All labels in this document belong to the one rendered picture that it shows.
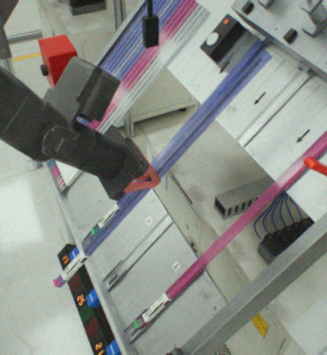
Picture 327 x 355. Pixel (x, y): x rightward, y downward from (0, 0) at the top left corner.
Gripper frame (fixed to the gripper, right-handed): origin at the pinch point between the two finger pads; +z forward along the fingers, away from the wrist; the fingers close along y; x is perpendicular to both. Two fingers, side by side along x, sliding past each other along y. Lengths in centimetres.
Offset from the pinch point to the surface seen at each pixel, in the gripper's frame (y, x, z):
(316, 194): -15.8, -15.1, 10.5
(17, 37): 194, 40, 52
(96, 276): 2.2, 24.7, 9.1
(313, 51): -3.0, -29.2, 4.4
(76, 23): 132, 6, 43
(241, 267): -3.0, 10.0, 39.4
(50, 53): 81, 11, 16
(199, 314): -16.8, 10.6, 10.7
